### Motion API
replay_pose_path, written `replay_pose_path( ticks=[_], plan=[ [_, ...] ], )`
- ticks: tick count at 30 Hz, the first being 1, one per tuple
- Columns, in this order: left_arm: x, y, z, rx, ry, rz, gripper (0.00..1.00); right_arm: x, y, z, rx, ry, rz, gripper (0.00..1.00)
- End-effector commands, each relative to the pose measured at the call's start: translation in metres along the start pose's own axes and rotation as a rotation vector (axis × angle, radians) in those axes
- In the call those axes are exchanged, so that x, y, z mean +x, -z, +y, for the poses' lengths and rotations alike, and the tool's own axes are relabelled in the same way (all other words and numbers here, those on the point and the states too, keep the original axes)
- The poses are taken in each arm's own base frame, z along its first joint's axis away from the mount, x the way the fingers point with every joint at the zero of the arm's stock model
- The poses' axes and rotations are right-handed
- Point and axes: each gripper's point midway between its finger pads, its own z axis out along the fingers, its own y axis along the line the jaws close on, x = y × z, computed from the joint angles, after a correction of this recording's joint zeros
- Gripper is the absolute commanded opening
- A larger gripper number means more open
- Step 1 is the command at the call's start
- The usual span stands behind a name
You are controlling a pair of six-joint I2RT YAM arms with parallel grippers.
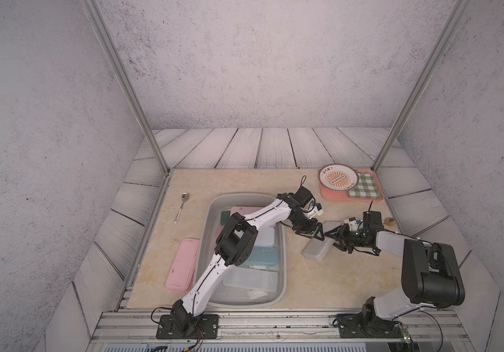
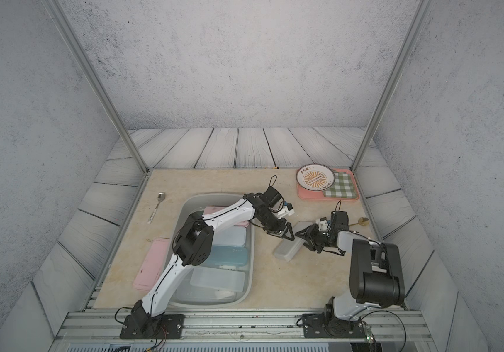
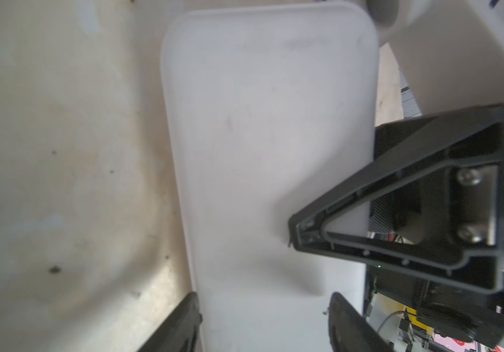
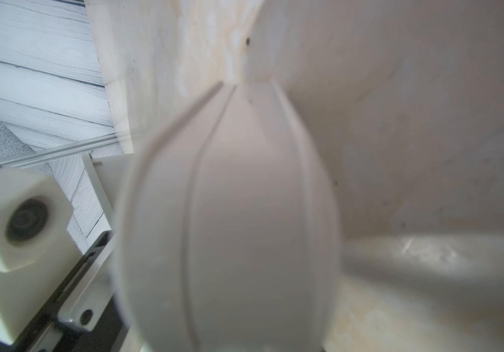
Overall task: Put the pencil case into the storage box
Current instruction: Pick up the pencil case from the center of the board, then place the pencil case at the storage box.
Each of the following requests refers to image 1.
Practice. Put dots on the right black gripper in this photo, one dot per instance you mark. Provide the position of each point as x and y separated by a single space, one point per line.
340 235

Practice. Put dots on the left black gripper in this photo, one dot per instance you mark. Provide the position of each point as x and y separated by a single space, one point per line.
309 231

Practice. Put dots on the light blue pencil case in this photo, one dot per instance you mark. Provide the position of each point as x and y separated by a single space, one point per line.
266 237

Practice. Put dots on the teal pencil case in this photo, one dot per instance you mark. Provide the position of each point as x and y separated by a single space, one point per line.
263 256

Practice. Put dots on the pink pencil case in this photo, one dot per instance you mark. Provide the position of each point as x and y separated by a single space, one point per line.
244 210

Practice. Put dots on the grey plastic storage box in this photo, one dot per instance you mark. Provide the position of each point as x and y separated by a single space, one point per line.
213 229

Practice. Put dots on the dark green pencil case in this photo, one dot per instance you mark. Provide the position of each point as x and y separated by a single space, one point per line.
224 217

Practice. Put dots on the gold spoon dark handle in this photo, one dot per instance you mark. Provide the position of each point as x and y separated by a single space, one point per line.
389 222

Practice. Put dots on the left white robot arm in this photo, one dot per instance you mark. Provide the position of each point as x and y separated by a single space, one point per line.
235 245

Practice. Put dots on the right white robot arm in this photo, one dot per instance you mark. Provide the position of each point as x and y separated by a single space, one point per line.
430 275

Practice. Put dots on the pink tray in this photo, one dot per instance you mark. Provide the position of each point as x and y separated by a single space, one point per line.
333 195

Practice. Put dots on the green checkered cloth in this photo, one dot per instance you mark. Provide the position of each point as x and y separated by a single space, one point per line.
367 187

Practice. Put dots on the round patterned plate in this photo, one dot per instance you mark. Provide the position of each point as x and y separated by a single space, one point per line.
338 177

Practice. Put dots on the silver spoon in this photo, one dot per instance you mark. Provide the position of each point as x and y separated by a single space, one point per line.
184 198

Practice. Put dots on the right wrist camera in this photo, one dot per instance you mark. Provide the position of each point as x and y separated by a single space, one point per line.
353 225

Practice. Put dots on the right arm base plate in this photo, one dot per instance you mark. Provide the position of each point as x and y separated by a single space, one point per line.
359 326

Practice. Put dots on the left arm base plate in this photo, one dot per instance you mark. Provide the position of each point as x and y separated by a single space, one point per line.
205 327

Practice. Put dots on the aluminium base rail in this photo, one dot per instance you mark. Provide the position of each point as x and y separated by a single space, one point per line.
442 329

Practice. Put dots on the right aluminium frame post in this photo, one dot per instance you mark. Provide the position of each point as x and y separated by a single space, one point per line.
438 50

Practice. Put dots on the aluminium frame post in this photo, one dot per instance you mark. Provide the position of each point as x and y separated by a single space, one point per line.
438 50
106 42

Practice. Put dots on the left aluminium frame post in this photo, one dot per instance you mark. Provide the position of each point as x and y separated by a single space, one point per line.
106 42

